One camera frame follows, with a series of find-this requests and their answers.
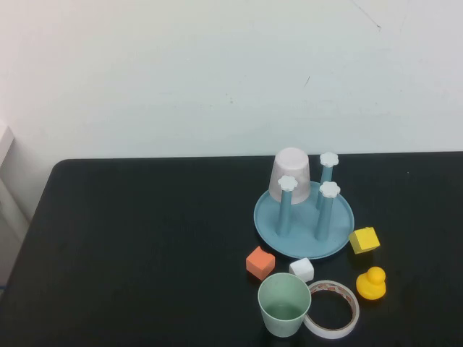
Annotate white foam cube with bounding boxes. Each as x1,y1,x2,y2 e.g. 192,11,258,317
289,257,314,283

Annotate orange foam cube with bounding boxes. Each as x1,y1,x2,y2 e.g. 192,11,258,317
245,245,276,281

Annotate pale pink speckled cup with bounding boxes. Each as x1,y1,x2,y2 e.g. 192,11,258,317
266,147,313,205

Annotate yellow foam cube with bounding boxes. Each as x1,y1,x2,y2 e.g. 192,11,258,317
348,226,381,255

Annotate blue cup stand with pegs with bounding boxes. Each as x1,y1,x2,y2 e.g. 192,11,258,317
253,152,355,260

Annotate white tape roll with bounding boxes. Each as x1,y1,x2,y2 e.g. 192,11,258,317
303,279,360,340

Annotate yellow rubber duck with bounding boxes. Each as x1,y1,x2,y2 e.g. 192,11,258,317
355,266,387,301

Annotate pale green cup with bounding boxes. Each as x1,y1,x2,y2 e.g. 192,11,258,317
257,273,313,339

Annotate white cabinet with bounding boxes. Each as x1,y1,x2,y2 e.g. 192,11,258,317
0,121,32,290

